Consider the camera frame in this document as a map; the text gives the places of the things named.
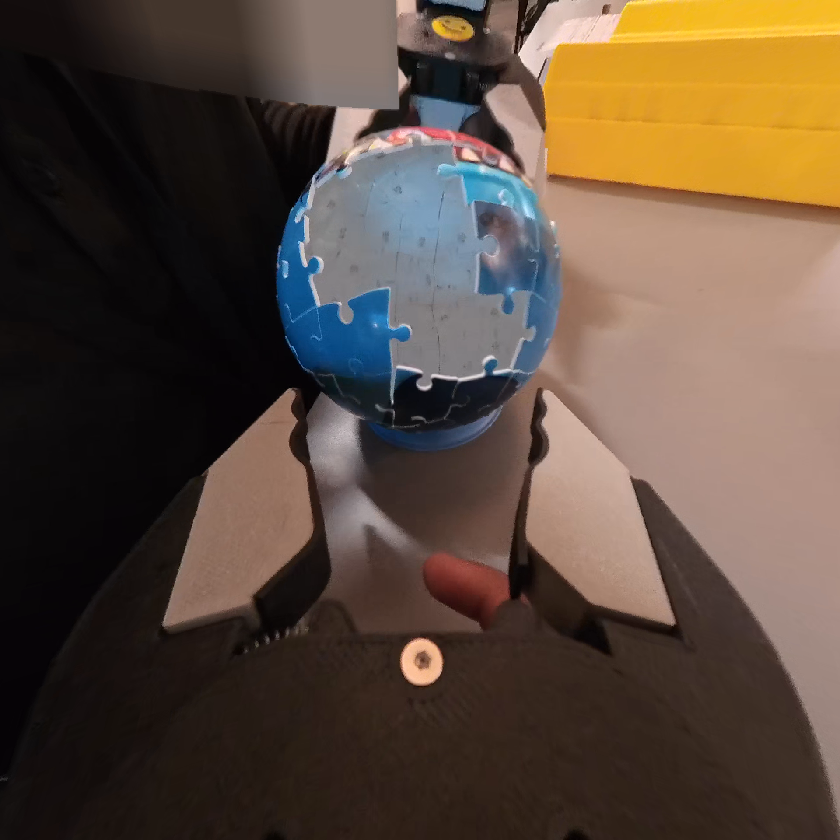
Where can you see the person's black clothing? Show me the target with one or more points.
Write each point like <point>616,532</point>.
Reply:
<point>131,328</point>

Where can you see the white paper sheet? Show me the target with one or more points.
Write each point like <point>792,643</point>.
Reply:
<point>564,39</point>

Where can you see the person's right hand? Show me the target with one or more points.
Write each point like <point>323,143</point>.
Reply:
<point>459,584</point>

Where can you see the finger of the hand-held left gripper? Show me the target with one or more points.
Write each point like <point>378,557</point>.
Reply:
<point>528,98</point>
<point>404,88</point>

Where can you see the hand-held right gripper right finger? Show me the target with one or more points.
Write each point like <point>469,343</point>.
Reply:
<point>590,525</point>

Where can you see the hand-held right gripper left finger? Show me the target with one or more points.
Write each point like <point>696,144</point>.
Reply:
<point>249,525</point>

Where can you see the yellow plastic bin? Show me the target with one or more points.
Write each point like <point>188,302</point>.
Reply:
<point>689,118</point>

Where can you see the blue puzzle ball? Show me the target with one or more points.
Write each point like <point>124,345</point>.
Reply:
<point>420,275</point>

